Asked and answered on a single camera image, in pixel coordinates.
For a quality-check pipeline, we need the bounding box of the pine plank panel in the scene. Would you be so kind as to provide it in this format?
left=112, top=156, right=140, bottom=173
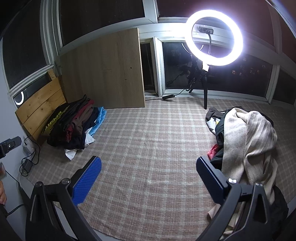
left=15, top=76, right=68, bottom=146

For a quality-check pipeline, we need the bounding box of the black power adapter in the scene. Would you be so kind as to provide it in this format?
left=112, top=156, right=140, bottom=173
left=20, top=158, right=33, bottom=175

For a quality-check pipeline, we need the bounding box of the black tripod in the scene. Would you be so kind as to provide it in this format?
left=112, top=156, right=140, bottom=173
left=187, top=59, right=210, bottom=110

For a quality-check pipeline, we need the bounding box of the white ring light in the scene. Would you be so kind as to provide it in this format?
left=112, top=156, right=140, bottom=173
left=185, top=9, right=244, bottom=66

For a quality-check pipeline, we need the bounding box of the stack of folded clothes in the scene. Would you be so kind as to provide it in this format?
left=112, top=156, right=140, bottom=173
left=42, top=95, right=107, bottom=161

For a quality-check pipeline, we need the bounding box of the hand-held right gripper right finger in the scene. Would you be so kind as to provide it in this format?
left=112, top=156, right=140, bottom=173
left=196, top=156, right=272, bottom=241

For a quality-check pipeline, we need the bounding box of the white window frame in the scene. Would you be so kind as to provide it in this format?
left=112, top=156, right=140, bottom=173
left=0, top=0, right=296, bottom=105

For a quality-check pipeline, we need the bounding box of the person's left hand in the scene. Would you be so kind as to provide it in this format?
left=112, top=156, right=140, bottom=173
left=0, top=180, right=7, bottom=205

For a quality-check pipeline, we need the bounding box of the plaid blanket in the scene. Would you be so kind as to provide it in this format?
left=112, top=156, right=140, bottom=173
left=18, top=96, right=296, bottom=241

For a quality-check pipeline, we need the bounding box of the black gooseneck phone holder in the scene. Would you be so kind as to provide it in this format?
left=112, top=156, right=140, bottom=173
left=198, top=26, right=214, bottom=55

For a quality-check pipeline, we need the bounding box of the olive and white garment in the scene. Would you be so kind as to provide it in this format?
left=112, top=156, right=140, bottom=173
left=205, top=108, right=223, bottom=135

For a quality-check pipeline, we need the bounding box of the light wood board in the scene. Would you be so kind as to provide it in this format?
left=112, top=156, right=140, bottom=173
left=60, top=27, right=146, bottom=109

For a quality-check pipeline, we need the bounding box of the black adapter cable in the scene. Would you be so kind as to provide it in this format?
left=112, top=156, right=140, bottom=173
left=21, top=136, right=41, bottom=175

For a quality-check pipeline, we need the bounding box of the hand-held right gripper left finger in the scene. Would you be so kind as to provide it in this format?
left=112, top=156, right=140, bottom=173
left=25, top=156, right=102, bottom=241

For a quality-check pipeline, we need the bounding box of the cream knit sweater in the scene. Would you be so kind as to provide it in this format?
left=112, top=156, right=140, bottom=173
left=207, top=108, right=278, bottom=234

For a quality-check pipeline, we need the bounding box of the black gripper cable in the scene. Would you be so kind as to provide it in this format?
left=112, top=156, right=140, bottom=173
left=6, top=203, right=26, bottom=217

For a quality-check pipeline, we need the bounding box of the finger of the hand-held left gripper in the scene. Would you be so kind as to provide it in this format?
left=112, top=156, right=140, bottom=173
left=0, top=136, right=22, bottom=159

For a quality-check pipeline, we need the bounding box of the red garment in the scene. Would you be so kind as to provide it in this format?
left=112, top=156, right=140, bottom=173
left=207, top=144, right=219, bottom=160

